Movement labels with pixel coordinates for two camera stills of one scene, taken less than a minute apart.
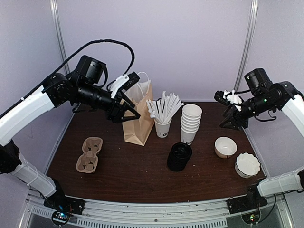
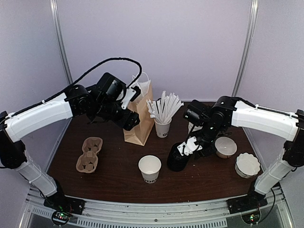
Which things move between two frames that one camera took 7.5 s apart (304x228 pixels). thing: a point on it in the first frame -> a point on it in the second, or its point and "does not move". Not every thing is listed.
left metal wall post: [55, 12] does not move
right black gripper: [235, 118] -> [212, 150]
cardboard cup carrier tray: [88, 162] does not move
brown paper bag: [136, 130] does not move
